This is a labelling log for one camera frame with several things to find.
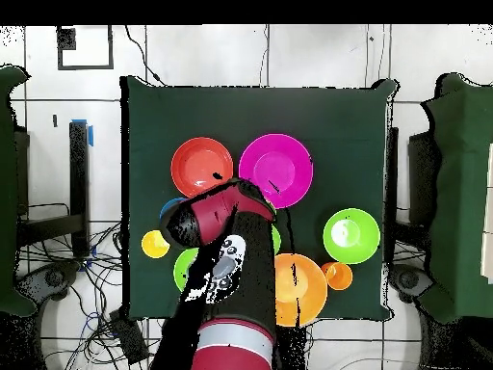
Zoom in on pink plastic bowl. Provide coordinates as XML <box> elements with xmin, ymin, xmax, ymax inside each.
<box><xmin>238</xmin><ymin>133</ymin><xmax>315</xmax><ymax>210</ymax></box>

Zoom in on red plastic bowl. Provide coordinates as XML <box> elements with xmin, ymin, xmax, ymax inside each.
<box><xmin>170</xmin><ymin>136</ymin><xmax>235</xmax><ymax>199</ymax></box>

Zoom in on blue plastic bowl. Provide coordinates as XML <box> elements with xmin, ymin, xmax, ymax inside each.
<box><xmin>159</xmin><ymin>197</ymin><xmax>188</xmax><ymax>221</ymax></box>

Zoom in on dark green table cloth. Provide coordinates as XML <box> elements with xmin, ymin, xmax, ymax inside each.
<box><xmin>119</xmin><ymin>74</ymin><xmax>400</xmax><ymax>321</ymax></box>

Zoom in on large green plastic bowl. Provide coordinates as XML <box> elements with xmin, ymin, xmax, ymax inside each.
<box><xmin>322</xmin><ymin>207</ymin><xmax>381</xmax><ymax>266</ymax></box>
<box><xmin>172</xmin><ymin>247</ymin><xmax>200</xmax><ymax>293</ymax></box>

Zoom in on large orange plastic bowl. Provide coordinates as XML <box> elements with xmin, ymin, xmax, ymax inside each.
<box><xmin>273</xmin><ymin>252</ymin><xmax>329</xmax><ymax>328</ymax></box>

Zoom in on yellow plastic cup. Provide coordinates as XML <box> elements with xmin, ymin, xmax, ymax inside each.
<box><xmin>141</xmin><ymin>229</ymin><xmax>171</xmax><ymax>259</ymax></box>

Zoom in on orange plastic cup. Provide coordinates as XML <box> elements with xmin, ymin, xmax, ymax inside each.
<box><xmin>321</xmin><ymin>261</ymin><xmax>354</xmax><ymax>291</ymax></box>

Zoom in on black metal stand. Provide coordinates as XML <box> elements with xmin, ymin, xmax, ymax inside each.
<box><xmin>14</xmin><ymin>119</ymin><xmax>93</xmax><ymax>258</ymax></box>
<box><xmin>384</xmin><ymin>125</ymin><xmax>401</xmax><ymax>267</ymax></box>

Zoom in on black chair base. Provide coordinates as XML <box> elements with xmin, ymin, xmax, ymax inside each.
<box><xmin>16</xmin><ymin>259</ymin><xmax>84</xmax><ymax>309</ymax></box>

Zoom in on green cloth side table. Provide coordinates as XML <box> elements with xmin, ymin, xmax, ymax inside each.
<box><xmin>419</xmin><ymin>71</ymin><xmax>493</xmax><ymax>326</ymax></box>
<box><xmin>0</xmin><ymin>64</ymin><xmax>38</xmax><ymax>318</ymax></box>

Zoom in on white box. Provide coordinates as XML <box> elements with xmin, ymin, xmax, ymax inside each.
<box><xmin>480</xmin><ymin>142</ymin><xmax>493</xmax><ymax>285</ymax></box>

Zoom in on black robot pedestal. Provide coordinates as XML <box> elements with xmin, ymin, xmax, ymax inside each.
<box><xmin>274</xmin><ymin>325</ymin><xmax>309</xmax><ymax>370</ymax></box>

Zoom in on black square floor frame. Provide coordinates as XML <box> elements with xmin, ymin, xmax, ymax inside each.
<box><xmin>56</xmin><ymin>24</ymin><xmax>115</xmax><ymax>71</ymax></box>

